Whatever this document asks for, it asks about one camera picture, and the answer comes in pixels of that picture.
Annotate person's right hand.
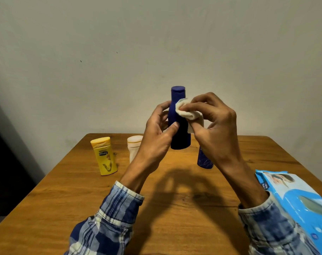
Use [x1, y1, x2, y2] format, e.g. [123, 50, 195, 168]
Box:
[179, 92, 244, 172]

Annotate person's left hand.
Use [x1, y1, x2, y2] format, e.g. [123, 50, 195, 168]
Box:
[135, 101, 180, 176]

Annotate white bottle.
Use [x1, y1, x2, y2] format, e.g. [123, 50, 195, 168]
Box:
[127, 135, 144, 164]

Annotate dark blue bottle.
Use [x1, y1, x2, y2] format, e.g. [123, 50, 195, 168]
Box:
[197, 146, 214, 170]
[168, 86, 191, 151]

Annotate white wet wipe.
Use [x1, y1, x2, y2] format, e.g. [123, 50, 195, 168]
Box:
[175, 97, 204, 134]

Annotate yellow bottle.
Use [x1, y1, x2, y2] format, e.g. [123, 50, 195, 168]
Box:
[90, 136, 118, 176]

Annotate blue wet wipes pack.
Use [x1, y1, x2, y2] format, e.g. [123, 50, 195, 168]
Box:
[255, 169, 322, 255]

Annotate person's left forearm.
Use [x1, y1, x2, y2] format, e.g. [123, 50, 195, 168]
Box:
[64, 161, 161, 255]

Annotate person's right forearm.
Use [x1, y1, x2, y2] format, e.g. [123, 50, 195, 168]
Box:
[219, 156, 322, 255]

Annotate wooden table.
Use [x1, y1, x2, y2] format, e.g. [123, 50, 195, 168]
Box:
[0, 133, 322, 255]

